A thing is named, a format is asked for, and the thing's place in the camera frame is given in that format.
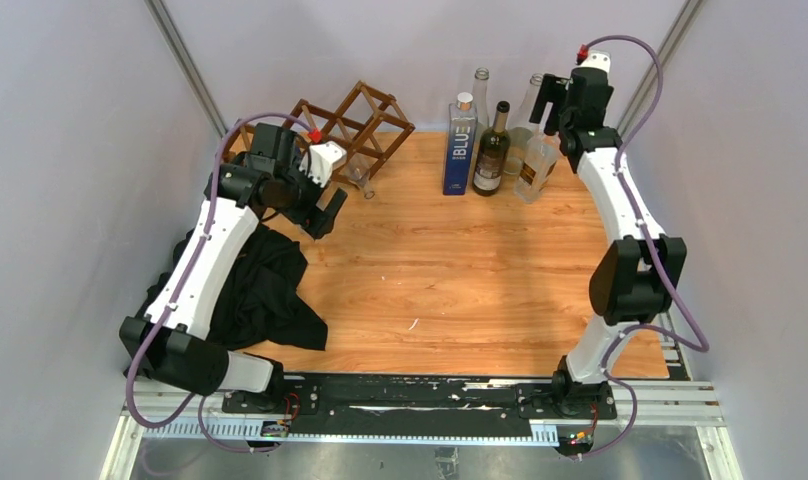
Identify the black cloth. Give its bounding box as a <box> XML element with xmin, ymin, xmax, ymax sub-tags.
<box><xmin>122</xmin><ymin>221</ymin><xmax>330</xmax><ymax>380</ymax></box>

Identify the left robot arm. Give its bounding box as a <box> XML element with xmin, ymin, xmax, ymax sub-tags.
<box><xmin>119</xmin><ymin>123</ymin><xmax>347</xmax><ymax>413</ymax></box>

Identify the dark green wine bottle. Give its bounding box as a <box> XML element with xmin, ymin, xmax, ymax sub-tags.
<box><xmin>472</xmin><ymin>100</ymin><xmax>511</xmax><ymax>196</ymax></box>

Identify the clear bottle dark label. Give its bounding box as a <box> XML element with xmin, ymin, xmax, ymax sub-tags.
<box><xmin>504</xmin><ymin>73</ymin><xmax>544</xmax><ymax>178</ymax></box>
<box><xmin>472</xmin><ymin>67</ymin><xmax>490</xmax><ymax>136</ymax></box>

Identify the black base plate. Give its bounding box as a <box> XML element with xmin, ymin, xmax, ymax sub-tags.
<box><xmin>220</xmin><ymin>372</ymin><xmax>616</xmax><ymax>439</ymax></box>

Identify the brown wooden wine rack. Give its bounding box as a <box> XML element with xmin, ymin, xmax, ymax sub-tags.
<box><xmin>217</xmin><ymin>81</ymin><xmax>415</xmax><ymax>185</ymax></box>

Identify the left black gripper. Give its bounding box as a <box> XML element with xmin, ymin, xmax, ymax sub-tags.
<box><xmin>274</xmin><ymin>154</ymin><xmax>345</xmax><ymax>237</ymax></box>

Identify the blue glass bottle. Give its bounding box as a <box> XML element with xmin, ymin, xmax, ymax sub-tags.
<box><xmin>442</xmin><ymin>92</ymin><xmax>477</xmax><ymax>196</ymax></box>

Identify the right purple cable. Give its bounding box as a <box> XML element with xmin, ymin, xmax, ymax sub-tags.
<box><xmin>582</xmin><ymin>34</ymin><xmax>710</xmax><ymax>461</ymax></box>

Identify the clear bottle black cap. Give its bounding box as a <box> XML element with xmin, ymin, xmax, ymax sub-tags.
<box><xmin>514</xmin><ymin>131</ymin><xmax>560</xmax><ymax>204</ymax></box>

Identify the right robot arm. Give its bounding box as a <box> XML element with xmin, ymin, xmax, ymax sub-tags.
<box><xmin>545</xmin><ymin>59</ymin><xmax>687</xmax><ymax>418</ymax></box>

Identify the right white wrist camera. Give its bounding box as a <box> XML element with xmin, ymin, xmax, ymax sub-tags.
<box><xmin>576</xmin><ymin>44</ymin><xmax>612</xmax><ymax>74</ymax></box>

